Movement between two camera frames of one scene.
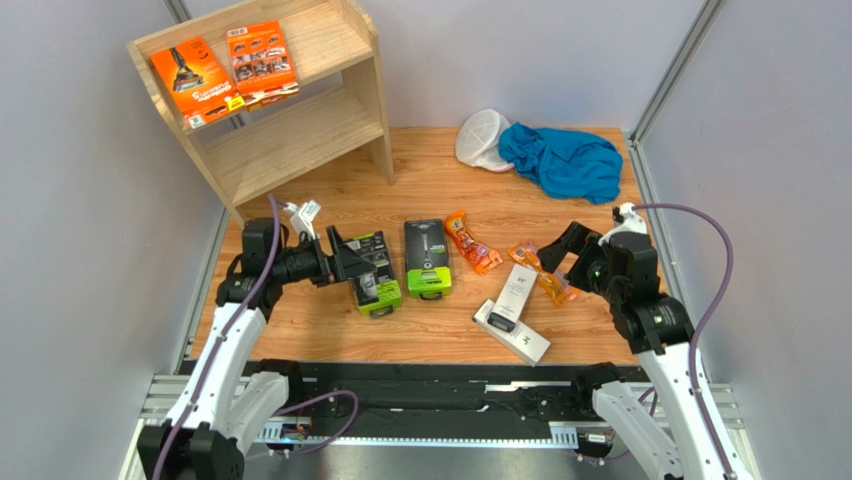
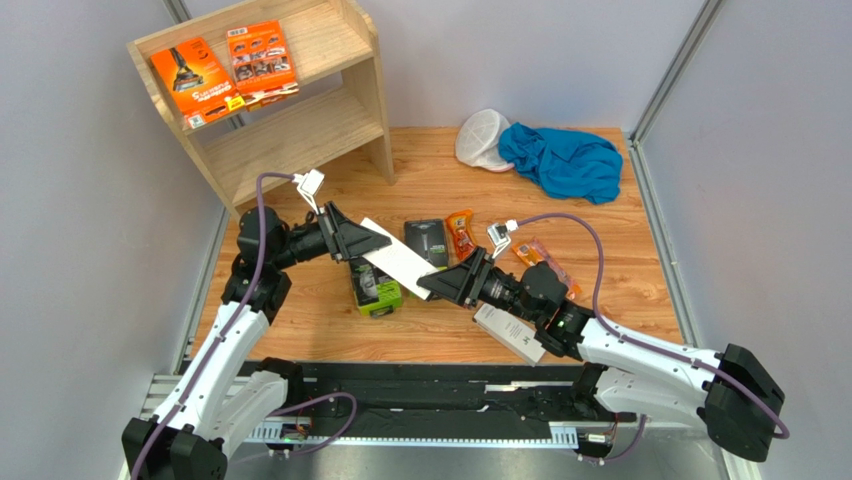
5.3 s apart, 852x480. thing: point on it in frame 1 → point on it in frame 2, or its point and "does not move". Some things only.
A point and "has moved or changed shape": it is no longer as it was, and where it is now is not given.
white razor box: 513,284 has moved or changed shape
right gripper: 589,253 → 475,278
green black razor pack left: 377,291 does not move
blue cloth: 564,163 does not move
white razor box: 523,341 does not move
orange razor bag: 556,284 does not move
